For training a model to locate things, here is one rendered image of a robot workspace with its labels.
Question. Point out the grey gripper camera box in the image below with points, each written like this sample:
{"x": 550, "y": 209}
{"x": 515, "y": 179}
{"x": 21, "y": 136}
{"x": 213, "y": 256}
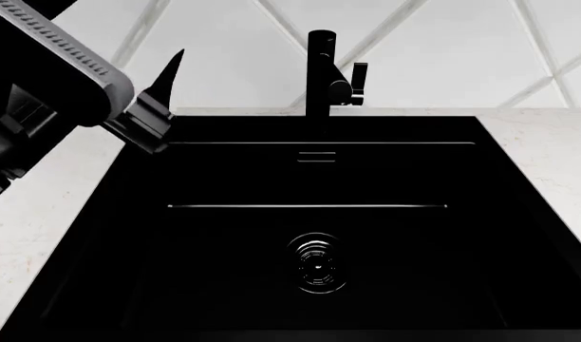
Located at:
{"x": 67, "y": 53}

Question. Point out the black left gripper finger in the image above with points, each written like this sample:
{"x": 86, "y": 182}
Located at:
{"x": 169, "y": 80}

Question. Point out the black round sink drain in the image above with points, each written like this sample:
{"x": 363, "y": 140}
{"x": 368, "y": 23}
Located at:
{"x": 317, "y": 263}

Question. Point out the black kitchen sink basin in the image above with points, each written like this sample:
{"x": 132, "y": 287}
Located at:
{"x": 414, "y": 249}

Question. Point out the black sink faucet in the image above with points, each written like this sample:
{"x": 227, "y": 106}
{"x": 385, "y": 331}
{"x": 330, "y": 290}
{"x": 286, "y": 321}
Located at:
{"x": 319, "y": 89}

